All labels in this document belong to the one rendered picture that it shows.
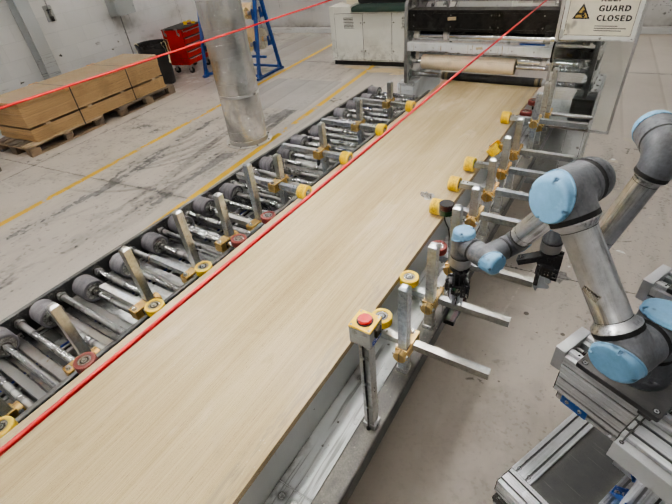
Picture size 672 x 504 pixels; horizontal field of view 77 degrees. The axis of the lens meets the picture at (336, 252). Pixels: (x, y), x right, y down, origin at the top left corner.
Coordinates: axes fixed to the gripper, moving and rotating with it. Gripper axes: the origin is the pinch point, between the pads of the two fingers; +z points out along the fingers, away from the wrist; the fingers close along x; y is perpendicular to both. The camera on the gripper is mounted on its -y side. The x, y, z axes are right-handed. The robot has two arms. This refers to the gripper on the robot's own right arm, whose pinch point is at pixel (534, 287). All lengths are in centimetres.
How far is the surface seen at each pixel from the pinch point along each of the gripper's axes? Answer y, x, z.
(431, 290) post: -33.0, -30.6, -9.8
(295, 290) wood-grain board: -84, -53, -7
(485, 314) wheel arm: -12.3, -26.4, -2.2
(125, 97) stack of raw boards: -644, 237, 58
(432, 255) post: -33, -31, -27
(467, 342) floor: -30, 30, 83
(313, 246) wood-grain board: -94, -25, -7
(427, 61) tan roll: -142, 226, -24
